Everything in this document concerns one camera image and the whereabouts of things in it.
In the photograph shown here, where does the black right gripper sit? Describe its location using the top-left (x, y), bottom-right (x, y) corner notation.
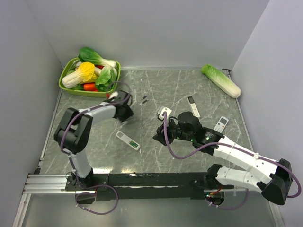
top-left (152, 116), bottom-right (194, 146)

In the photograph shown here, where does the long white remote control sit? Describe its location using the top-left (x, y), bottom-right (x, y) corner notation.
top-left (116, 131), bottom-right (141, 151)

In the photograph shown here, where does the green AAA battery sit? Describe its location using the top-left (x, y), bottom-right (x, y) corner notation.
top-left (130, 142), bottom-right (138, 148)
top-left (129, 141), bottom-right (138, 147)

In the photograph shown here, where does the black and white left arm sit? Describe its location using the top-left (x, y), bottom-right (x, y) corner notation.
top-left (54, 90), bottom-right (134, 190)

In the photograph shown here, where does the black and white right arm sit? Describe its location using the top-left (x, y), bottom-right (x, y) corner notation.
top-left (153, 108), bottom-right (293, 205)

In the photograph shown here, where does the slim white remote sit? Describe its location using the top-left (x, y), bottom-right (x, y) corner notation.
top-left (187, 96), bottom-right (200, 118)

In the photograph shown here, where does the small white display remote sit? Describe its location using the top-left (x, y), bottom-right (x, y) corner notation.
top-left (214, 116), bottom-right (229, 133)

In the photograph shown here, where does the green leafy toy lettuce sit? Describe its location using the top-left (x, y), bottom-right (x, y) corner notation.
top-left (95, 66), bottom-right (117, 92)

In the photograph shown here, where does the orange toy carrot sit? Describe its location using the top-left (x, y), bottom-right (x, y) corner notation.
top-left (83, 83), bottom-right (96, 91)

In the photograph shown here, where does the red toy pepper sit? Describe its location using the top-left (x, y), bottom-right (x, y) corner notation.
top-left (95, 65), bottom-right (104, 69)

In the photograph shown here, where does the yellow toy napa cabbage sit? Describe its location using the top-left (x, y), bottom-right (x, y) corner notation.
top-left (62, 62), bottom-right (98, 89)

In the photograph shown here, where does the green white napa cabbage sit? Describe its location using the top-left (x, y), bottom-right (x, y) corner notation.
top-left (201, 64), bottom-right (241, 98)

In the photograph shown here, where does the toy bok choy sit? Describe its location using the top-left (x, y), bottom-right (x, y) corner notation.
top-left (78, 47), bottom-right (116, 68)

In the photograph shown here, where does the green plastic basket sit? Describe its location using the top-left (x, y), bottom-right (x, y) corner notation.
top-left (59, 57), bottom-right (121, 97)

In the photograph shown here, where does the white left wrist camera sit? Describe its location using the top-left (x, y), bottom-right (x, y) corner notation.
top-left (106, 91), bottom-right (119, 99)

